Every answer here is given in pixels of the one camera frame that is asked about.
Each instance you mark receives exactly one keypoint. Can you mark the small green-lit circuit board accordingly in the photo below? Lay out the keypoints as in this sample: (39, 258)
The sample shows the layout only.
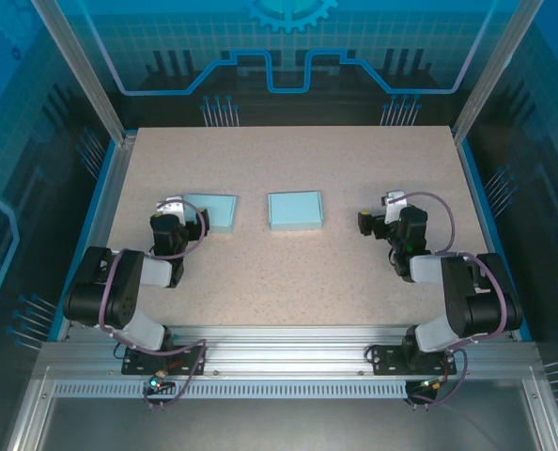
(156, 383)
(427, 385)

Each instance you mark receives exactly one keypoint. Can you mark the aluminium frame crossbeam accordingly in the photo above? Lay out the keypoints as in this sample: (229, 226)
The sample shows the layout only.
(283, 352)

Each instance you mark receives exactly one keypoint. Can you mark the light blue paper box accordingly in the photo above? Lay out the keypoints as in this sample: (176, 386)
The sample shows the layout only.
(295, 210)
(218, 213)

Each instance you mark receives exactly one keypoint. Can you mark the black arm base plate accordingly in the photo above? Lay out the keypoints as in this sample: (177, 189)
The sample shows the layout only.
(387, 359)
(135, 362)

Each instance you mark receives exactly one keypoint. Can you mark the aluminium frame post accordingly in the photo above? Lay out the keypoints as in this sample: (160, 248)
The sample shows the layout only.
(91, 70)
(489, 70)

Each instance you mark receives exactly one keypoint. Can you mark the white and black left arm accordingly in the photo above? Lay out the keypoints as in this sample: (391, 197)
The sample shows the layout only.
(152, 272)

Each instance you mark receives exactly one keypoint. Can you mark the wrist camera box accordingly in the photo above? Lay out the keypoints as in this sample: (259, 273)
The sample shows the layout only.
(394, 206)
(171, 209)

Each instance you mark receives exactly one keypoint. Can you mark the blue table edge strip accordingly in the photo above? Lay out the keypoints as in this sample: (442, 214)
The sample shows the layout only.
(84, 230)
(492, 235)

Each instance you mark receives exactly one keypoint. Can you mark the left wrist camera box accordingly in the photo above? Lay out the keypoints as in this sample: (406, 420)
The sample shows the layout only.
(171, 209)

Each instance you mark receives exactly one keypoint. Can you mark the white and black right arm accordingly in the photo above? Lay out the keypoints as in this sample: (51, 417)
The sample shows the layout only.
(429, 270)

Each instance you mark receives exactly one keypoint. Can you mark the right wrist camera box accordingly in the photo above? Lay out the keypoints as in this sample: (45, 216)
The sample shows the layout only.
(394, 206)

